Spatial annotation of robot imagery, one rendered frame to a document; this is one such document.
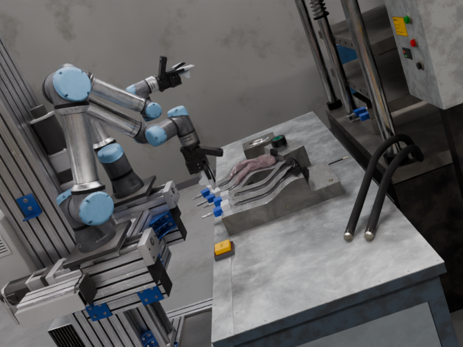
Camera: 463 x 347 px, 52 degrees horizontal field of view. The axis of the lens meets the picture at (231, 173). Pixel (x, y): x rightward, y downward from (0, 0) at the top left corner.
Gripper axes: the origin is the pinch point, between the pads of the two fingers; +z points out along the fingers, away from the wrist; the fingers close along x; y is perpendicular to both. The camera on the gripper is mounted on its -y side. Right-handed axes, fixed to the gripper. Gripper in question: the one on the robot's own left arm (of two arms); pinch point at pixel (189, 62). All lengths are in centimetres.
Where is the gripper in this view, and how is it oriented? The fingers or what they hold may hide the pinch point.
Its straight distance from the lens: 248.0
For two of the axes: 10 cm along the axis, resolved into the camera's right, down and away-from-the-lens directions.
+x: 4.1, 3.0, -8.7
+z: 8.6, -4.5, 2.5
